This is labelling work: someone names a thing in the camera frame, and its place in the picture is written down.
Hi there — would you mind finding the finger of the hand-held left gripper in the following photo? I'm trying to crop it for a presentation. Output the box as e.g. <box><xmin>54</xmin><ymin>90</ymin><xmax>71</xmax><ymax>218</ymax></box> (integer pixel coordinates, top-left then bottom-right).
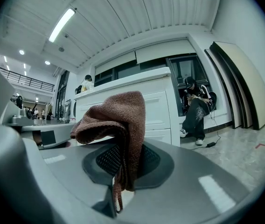
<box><xmin>33</xmin><ymin>122</ymin><xmax>77</xmax><ymax>149</ymax></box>

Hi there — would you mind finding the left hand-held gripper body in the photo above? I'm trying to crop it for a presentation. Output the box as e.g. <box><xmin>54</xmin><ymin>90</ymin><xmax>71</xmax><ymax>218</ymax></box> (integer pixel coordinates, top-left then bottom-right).
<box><xmin>0</xmin><ymin>100</ymin><xmax>42</xmax><ymax>148</ymax></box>

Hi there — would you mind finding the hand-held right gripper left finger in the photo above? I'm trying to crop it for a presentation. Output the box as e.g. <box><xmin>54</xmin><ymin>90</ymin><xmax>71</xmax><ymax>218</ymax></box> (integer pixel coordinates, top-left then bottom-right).
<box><xmin>22</xmin><ymin>136</ymin><xmax>124</xmax><ymax>219</ymax></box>

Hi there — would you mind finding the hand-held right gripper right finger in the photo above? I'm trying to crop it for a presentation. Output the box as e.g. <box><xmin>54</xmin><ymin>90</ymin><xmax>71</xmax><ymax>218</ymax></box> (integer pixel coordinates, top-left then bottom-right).
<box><xmin>120</xmin><ymin>137</ymin><xmax>252</xmax><ymax>224</ymax></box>

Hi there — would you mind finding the small white drawer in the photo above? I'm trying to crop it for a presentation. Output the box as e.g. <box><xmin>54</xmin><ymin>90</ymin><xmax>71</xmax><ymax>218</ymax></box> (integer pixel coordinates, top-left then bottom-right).
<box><xmin>145</xmin><ymin>128</ymin><xmax>173</xmax><ymax>145</ymax></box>

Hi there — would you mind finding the brown cloth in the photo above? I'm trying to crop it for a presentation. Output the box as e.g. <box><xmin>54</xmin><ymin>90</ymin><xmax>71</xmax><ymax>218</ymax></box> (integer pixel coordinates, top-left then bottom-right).
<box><xmin>70</xmin><ymin>91</ymin><xmax>146</xmax><ymax>213</ymax></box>

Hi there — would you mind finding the large white drawer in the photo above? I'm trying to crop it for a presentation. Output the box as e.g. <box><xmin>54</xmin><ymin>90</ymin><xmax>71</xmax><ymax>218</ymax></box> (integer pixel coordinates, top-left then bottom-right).
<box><xmin>144</xmin><ymin>91</ymin><xmax>172</xmax><ymax>130</ymax></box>

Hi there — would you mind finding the black balcony railing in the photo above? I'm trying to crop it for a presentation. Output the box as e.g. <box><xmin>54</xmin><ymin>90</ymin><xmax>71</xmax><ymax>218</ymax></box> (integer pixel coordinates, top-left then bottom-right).
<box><xmin>0</xmin><ymin>66</ymin><xmax>55</xmax><ymax>92</ymax></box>

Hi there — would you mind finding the white cabinet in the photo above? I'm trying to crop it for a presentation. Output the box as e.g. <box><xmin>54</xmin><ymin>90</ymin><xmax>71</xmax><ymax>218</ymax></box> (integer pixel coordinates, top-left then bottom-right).
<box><xmin>73</xmin><ymin>66</ymin><xmax>181</xmax><ymax>148</ymax></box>

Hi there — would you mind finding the pale board black edge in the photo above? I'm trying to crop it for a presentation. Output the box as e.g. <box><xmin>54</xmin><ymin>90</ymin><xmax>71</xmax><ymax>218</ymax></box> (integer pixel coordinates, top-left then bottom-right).
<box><xmin>204</xmin><ymin>49</ymin><xmax>242</xmax><ymax>129</ymax></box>
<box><xmin>209</xmin><ymin>44</ymin><xmax>254</xmax><ymax>130</ymax></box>

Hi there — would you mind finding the white roller blind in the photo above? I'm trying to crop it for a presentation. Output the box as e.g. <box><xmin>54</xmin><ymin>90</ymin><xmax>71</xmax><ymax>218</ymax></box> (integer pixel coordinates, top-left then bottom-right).
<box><xmin>94</xmin><ymin>51</ymin><xmax>138</xmax><ymax>76</ymax></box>
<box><xmin>134</xmin><ymin>38</ymin><xmax>197</xmax><ymax>65</ymax></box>

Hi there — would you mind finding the long ceiling tube light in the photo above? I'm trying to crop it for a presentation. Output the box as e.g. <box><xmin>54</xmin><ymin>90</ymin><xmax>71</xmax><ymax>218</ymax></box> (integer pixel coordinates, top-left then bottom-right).
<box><xmin>48</xmin><ymin>7</ymin><xmax>76</xmax><ymax>43</ymax></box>

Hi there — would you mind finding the black-framed window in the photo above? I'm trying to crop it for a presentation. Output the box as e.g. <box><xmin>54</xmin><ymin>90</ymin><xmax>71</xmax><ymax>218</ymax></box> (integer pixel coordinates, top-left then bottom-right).
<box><xmin>94</xmin><ymin>54</ymin><xmax>214</xmax><ymax>118</ymax></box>

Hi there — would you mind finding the beige board black edge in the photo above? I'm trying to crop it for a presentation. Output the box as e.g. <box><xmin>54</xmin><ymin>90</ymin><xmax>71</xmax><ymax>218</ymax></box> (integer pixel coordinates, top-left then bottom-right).
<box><xmin>210</xmin><ymin>41</ymin><xmax>265</xmax><ymax>131</ymax></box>

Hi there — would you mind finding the black-framed glass wall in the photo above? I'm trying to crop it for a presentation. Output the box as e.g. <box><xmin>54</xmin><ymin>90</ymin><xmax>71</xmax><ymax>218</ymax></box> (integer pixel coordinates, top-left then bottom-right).
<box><xmin>55</xmin><ymin>70</ymin><xmax>70</xmax><ymax>122</ymax></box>

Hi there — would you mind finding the thin black floor cable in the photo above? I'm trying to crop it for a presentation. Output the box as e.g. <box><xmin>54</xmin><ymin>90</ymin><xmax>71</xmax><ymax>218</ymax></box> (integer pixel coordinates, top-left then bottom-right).
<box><xmin>190</xmin><ymin>106</ymin><xmax>222</xmax><ymax>151</ymax></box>

